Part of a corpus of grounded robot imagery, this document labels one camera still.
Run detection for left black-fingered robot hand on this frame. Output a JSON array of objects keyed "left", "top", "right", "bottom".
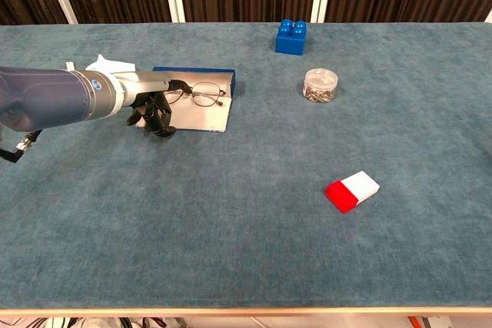
[{"left": 115, "top": 70, "right": 193, "bottom": 139}]

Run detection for wire-rimmed eyeglasses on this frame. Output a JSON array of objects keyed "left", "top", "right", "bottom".
[{"left": 167, "top": 81, "right": 228, "bottom": 108}]

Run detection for blue glasses case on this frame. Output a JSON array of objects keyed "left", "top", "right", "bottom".
[{"left": 136, "top": 65, "right": 237, "bottom": 134}]

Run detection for white tissue packet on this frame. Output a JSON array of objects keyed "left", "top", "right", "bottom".
[{"left": 85, "top": 53, "right": 136, "bottom": 75}]

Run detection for teal table cloth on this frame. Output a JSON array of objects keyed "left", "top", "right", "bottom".
[{"left": 0, "top": 22, "right": 492, "bottom": 310}]

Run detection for blue building block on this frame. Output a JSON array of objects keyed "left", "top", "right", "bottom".
[{"left": 274, "top": 18, "right": 311, "bottom": 56}]

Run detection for clear round jar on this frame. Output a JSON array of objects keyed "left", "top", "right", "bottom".
[{"left": 303, "top": 68, "right": 339, "bottom": 104}]

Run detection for red and white block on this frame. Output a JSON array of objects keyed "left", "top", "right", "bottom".
[{"left": 324, "top": 170, "right": 381, "bottom": 214}]

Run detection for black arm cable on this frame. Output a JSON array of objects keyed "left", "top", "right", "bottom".
[{"left": 0, "top": 130, "right": 42, "bottom": 164}]

